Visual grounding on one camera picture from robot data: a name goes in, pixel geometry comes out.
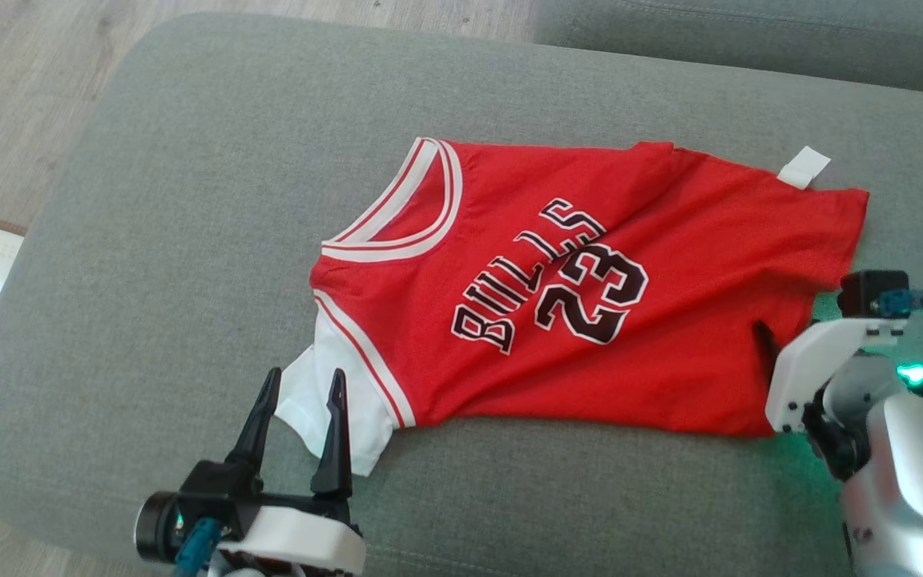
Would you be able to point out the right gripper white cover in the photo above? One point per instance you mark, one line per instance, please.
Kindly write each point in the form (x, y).
(806, 361)

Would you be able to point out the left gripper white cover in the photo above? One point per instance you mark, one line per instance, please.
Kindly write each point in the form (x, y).
(293, 537)

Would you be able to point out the red Bulls basketball jersey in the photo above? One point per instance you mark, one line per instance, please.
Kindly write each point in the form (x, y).
(670, 361)

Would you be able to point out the large grey sofa seat cushion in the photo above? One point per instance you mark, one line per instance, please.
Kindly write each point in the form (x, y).
(189, 240)

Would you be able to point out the grey sofa cushion with seam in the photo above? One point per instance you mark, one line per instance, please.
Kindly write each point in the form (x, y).
(750, 40)

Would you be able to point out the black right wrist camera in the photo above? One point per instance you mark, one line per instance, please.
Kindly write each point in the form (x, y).
(866, 292)

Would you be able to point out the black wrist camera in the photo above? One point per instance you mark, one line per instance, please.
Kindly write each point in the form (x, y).
(157, 525)
(866, 292)

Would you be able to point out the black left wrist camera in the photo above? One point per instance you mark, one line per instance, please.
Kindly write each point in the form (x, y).
(157, 525)

